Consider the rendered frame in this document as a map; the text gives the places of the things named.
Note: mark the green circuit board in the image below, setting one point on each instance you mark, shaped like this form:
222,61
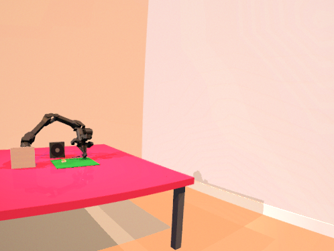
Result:
73,162

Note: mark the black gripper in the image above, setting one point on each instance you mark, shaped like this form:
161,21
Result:
81,144

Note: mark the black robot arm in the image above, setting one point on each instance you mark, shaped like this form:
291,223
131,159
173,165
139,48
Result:
29,137

